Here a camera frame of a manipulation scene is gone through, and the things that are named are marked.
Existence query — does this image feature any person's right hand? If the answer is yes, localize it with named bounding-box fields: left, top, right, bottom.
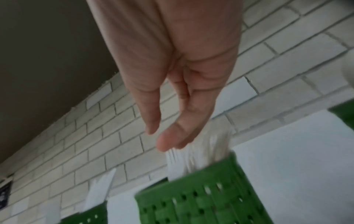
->
left=86, top=0, right=244, bottom=152

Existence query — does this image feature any bunch of white plastic forks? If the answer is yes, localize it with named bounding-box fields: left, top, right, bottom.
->
left=165, top=122, right=233, bottom=182

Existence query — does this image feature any bunch of white plastic knives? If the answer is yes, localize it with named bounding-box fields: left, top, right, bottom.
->
left=83, top=168, right=117, bottom=211

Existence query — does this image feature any bunch of white plastic spoons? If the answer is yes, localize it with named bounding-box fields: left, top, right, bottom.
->
left=341, top=58, right=354, bottom=89

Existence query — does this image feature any dark wall sign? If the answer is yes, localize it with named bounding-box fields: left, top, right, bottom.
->
left=0, top=179, right=14, bottom=211

